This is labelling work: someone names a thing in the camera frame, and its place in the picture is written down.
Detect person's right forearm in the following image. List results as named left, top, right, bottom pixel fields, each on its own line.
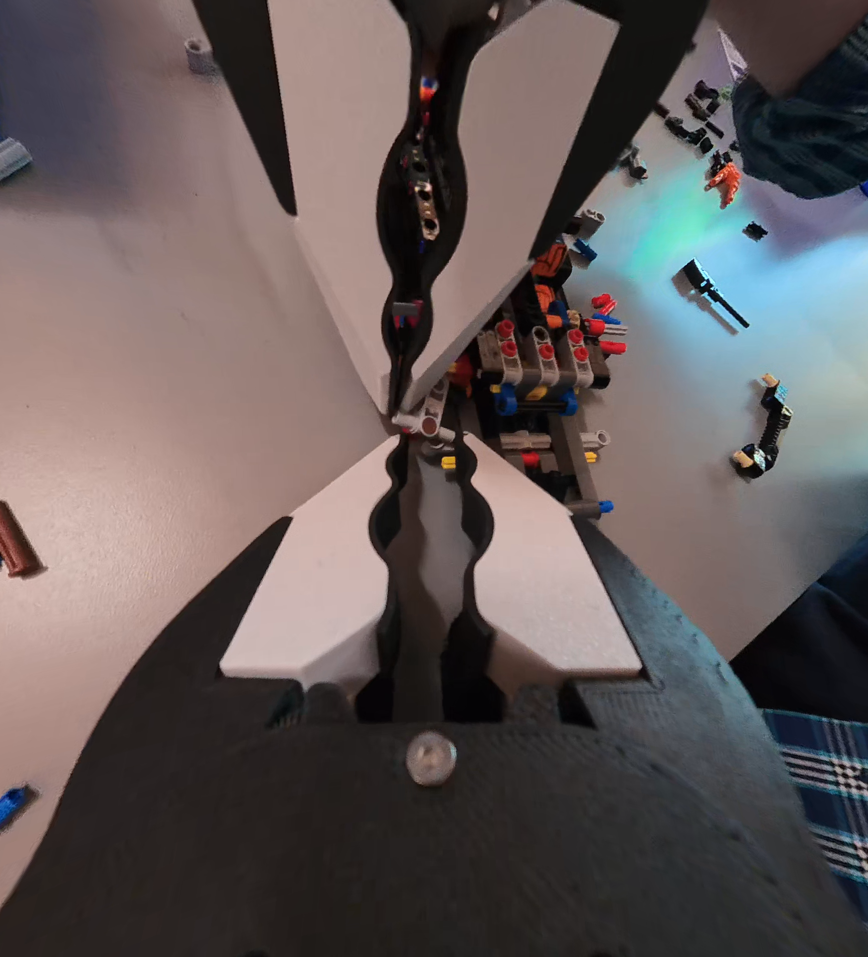
left=709, top=0, right=868, bottom=97

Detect pile of loose lego pieces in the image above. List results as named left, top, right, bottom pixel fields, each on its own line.
left=615, top=75, right=771, bottom=244

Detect lego vehicle chassis model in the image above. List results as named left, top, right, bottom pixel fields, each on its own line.
left=392, top=71, right=629, bottom=524

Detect person's dark pants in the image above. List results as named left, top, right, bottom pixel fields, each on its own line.
left=729, top=493, right=868, bottom=730

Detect orange lego piece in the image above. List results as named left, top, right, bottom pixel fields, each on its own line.
left=705, top=160, right=743, bottom=209

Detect black lego piece with axle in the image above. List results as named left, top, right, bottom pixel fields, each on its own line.
left=673, top=258, right=751, bottom=331

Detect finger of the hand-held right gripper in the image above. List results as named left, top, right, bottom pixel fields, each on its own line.
left=269, top=0, right=425, bottom=418
left=401, top=0, right=622, bottom=415

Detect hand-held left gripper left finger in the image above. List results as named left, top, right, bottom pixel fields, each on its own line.
left=217, top=434, right=406, bottom=722

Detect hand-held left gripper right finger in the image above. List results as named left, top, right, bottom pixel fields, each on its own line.
left=443, top=432, right=646, bottom=722

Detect black lego link tan ends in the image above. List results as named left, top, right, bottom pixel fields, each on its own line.
left=729, top=374, right=795, bottom=481

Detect brown lego axle connector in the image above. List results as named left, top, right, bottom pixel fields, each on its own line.
left=0, top=497, right=44, bottom=578

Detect light grey lego connector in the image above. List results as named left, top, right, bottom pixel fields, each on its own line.
left=391, top=389, right=456, bottom=444

